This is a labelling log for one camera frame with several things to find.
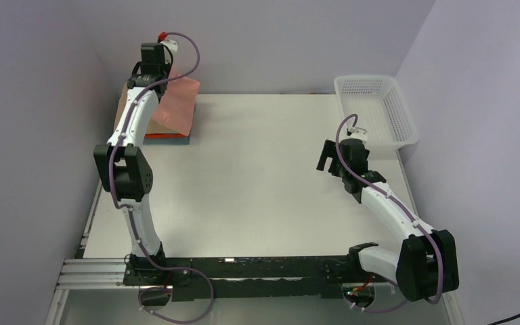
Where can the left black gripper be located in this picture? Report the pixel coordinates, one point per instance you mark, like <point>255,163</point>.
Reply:
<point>168,66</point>

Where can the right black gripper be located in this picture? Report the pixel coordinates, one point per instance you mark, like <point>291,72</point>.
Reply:
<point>330,151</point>

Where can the pink t shirt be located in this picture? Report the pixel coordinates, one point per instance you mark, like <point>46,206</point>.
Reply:
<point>184,88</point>

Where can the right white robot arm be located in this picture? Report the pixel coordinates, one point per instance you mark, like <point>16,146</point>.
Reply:
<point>425,265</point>

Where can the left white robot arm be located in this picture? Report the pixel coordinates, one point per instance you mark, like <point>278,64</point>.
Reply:
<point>123,169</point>

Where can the white plastic basket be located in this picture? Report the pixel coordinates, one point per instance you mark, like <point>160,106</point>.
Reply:
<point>380,107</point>

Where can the folded orange t shirt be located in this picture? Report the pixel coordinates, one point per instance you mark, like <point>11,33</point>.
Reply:
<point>166,136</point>

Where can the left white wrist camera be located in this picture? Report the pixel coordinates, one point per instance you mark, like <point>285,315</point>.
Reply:
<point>171,44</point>

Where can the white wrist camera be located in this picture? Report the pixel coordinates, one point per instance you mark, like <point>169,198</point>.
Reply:
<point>357,133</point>
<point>171,44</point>

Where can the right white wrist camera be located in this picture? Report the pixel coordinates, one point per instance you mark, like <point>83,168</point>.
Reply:
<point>357,133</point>

